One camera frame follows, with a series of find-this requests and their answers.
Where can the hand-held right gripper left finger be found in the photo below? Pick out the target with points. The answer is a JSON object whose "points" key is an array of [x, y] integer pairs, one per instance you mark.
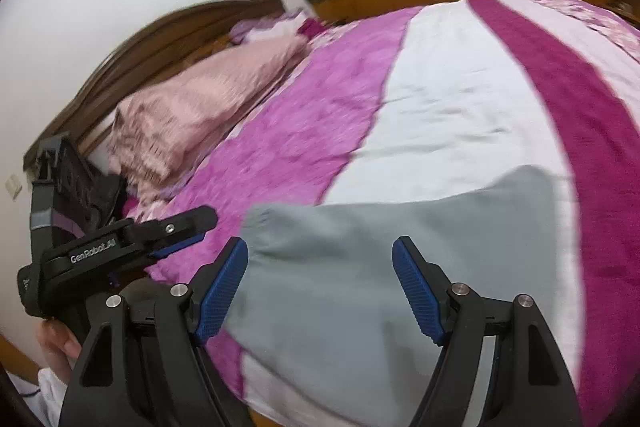
{"points": [[222, 292]]}

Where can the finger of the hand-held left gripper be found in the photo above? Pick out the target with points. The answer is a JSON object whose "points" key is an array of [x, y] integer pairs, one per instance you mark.
{"points": [[192, 218], [177, 244]]}

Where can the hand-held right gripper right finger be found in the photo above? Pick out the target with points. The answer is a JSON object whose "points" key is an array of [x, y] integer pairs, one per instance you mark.
{"points": [[417, 292]]}

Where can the grey pants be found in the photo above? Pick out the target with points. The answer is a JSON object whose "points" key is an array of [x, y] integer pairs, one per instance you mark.
{"points": [[350, 282]]}

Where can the person's left hand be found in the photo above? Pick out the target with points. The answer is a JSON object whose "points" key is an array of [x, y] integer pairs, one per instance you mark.
{"points": [[55, 347]]}

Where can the pink ruffled pillow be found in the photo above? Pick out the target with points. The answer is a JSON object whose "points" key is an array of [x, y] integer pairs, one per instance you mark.
{"points": [[200, 107]]}

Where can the dark wooden headboard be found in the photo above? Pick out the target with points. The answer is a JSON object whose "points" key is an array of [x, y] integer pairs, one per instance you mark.
{"points": [[150, 37]]}

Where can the bed with striped purple bedspread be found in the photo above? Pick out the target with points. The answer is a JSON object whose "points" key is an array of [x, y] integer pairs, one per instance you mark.
{"points": [[440, 107]]}

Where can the purple ruffled pillow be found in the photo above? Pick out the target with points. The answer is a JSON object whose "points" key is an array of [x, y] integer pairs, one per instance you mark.
{"points": [[260, 27]]}

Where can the wall socket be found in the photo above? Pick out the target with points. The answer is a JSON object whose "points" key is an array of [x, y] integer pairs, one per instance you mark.
{"points": [[13, 185]]}

